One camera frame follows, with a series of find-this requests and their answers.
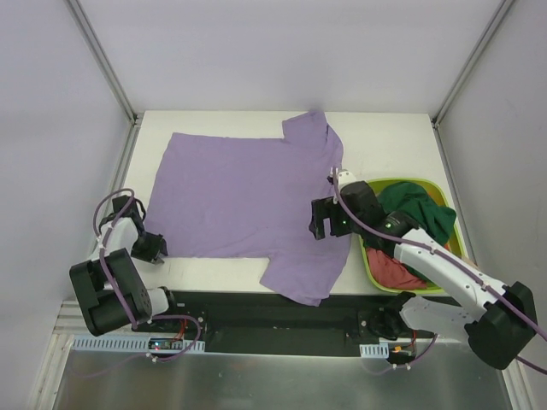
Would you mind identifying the purple t shirt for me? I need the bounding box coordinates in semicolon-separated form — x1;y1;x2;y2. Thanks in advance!
144;111;350;307

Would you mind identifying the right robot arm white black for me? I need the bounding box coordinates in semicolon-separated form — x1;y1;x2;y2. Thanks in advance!
309;179;546;370

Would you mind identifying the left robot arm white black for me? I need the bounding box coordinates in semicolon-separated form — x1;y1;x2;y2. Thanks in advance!
69;194;181;337

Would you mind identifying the red pink t shirt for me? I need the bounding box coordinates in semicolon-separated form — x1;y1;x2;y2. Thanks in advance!
366;248;427;290

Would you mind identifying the dark green t shirt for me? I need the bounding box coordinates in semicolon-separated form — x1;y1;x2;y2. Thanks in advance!
369;179;456;247

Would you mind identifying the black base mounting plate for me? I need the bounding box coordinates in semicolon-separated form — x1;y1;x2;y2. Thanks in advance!
130;288;445;355

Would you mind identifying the beige t shirt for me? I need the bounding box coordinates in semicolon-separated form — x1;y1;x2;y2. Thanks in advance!
462;255;479;269

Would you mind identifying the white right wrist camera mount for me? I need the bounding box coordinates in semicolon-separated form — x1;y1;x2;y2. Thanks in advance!
327;167;357;190

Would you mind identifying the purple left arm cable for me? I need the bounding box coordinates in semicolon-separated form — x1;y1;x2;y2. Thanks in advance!
91;187;203;343

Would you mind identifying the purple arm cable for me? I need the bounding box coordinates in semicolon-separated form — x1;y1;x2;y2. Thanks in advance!
91;187;203;343
331;166;547;377

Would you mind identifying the aluminium front rail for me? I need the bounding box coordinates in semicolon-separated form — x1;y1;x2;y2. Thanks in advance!
53;298;142;341

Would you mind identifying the left white slotted cable duct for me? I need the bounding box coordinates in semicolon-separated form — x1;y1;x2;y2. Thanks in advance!
72;336;205;354

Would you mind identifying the white slotted cable duct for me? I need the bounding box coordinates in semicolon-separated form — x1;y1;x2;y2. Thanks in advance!
359;343;390;360
72;336;205;354

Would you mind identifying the left aluminium frame post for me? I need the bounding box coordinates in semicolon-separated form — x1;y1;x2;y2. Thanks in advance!
64;0;138;125

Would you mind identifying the aluminium frame post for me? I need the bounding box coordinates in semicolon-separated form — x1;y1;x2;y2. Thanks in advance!
64;0;138;125
432;0;517;130

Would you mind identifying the right white slotted cable duct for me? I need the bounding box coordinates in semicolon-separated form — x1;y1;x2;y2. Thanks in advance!
359;343;390;360

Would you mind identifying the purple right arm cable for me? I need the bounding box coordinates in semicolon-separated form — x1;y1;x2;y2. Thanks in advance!
331;166;547;377

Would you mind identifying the right aluminium frame post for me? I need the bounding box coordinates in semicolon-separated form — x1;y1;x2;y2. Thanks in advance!
432;0;517;130

